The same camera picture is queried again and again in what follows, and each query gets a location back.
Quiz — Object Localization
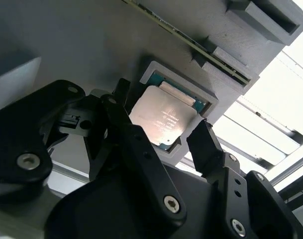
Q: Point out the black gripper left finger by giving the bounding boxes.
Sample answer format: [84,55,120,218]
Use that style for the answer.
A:
[0,78,188,229]

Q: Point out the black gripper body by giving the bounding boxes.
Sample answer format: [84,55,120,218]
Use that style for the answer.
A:
[43,165,226,239]

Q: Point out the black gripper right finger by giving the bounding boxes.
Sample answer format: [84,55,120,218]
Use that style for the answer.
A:
[186,119,295,239]

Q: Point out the silver CPU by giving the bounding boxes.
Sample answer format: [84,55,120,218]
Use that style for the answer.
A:
[128,72,208,152]

